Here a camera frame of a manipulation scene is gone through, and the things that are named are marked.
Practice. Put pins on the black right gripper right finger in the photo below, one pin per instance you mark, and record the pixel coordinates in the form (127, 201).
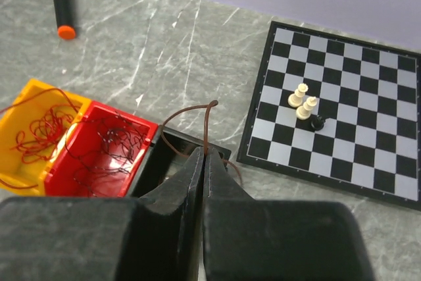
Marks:
(250, 239)

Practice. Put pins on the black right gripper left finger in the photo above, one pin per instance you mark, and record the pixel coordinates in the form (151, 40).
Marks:
(153, 237)

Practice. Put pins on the black plastic bin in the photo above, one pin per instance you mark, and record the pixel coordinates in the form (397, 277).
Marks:
(167, 154)

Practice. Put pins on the red plastic bin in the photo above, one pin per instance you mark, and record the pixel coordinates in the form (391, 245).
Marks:
(102, 155)

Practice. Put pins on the black chess piece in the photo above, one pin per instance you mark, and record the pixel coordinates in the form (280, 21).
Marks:
(317, 122)

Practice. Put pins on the white chess piece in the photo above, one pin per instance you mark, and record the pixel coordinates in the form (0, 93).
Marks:
(296, 98)
(303, 112)

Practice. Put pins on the yellow plastic bin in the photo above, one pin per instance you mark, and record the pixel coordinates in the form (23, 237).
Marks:
(32, 128)

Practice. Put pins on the black white chessboard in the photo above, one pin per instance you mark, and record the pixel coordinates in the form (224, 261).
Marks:
(369, 95)

